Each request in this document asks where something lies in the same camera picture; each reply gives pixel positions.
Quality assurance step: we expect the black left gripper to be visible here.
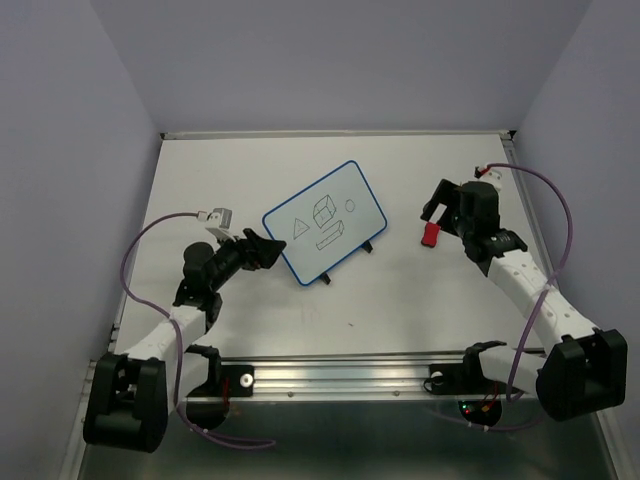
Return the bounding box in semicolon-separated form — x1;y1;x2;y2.
208;228;285;292

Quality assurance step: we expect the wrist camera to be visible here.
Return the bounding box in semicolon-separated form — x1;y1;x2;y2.
474;166;502;192
204;208;233;241

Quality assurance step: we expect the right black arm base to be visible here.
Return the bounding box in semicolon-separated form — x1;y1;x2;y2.
423;341;516;432

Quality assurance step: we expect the aluminium right side rail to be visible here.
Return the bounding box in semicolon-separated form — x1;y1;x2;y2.
499;131;639;479

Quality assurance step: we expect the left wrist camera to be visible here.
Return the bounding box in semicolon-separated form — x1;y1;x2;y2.
204;208;233;241

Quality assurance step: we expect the aluminium front mounting rail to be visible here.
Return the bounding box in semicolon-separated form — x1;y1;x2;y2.
221;354;462;403

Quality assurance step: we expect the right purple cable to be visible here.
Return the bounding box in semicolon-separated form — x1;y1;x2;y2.
429;161;574;434

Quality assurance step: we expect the purple cable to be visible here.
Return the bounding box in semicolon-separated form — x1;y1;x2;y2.
429;161;574;434
121;211;277;449

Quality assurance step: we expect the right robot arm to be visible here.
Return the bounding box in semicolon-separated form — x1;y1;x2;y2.
421;179;628;421

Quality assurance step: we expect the blue framed whiteboard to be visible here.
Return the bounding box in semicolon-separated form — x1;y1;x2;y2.
262;160;388;286

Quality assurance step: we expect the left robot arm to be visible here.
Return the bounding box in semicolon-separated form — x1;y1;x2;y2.
83;228;286;453

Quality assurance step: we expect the red bone-shaped eraser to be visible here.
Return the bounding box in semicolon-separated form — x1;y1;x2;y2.
420;222;441;248

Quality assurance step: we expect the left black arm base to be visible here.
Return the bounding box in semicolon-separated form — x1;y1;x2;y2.
179;345;255;431

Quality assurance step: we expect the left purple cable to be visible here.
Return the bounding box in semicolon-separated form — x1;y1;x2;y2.
121;211;277;449

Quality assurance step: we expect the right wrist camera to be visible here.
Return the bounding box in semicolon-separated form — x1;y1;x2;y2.
474;166;502;192

